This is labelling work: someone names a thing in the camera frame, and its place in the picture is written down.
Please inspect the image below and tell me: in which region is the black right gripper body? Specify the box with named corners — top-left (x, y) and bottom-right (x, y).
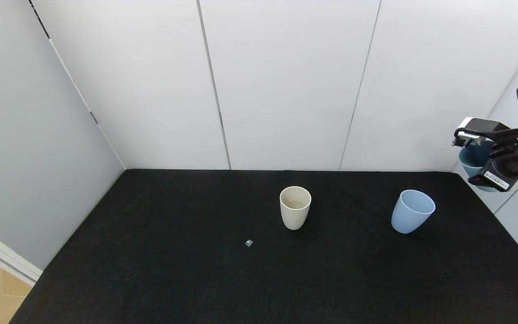
top-left (479, 141), bottom-right (518, 192)

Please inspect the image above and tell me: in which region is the teal plastic cup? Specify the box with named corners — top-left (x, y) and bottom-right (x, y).
top-left (459, 140), bottom-right (500, 193)

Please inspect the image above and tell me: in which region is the light blue plastic cup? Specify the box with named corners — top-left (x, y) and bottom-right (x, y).
top-left (391, 189), bottom-right (436, 234)

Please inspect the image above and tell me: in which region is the beige plastic cup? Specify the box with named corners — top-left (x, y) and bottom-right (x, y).
top-left (280, 186), bottom-right (312, 230)

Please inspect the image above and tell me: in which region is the black tablecloth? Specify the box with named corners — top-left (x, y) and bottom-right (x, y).
top-left (9, 169), bottom-right (518, 324)

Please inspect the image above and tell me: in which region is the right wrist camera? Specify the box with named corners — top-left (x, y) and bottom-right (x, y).
top-left (457, 117), bottom-right (511, 147)

